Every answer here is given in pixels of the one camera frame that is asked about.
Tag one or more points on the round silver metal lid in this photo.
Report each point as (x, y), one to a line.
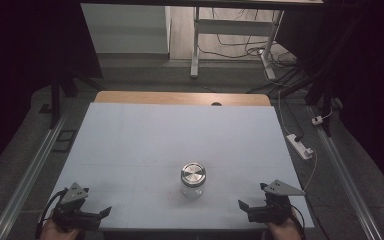
(193, 174)

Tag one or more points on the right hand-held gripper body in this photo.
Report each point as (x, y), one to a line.
(278, 200)

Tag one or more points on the black plug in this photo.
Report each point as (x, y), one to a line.
(299, 137)

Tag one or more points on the black rectangular floor frame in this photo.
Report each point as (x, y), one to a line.
(55, 141)

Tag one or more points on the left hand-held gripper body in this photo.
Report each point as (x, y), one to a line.
(71, 203)

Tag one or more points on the white panel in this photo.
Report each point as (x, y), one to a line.
(123, 28)

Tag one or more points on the white power strip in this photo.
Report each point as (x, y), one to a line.
(299, 146)

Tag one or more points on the person's left hand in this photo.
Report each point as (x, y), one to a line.
(58, 232)

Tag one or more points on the white desk frame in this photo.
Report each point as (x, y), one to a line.
(195, 43)

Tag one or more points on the black curtain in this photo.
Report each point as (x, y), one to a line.
(373, 83)
(20, 66)

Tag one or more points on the clear glass jar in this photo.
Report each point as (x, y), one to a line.
(192, 191)

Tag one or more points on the dark table grommet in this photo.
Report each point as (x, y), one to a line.
(216, 104)

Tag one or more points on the small white adapter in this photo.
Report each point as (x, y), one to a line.
(317, 120)

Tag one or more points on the white table mat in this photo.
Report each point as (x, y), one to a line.
(146, 140)

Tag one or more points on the black stand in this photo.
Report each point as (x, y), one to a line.
(56, 100)
(326, 100)

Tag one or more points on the person's right hand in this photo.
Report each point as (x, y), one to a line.
(284, 230)

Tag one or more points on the wooden table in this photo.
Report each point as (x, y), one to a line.
(166, 98)

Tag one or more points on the metal floor rail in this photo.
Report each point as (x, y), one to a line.
(346, 180)
(30, 176)

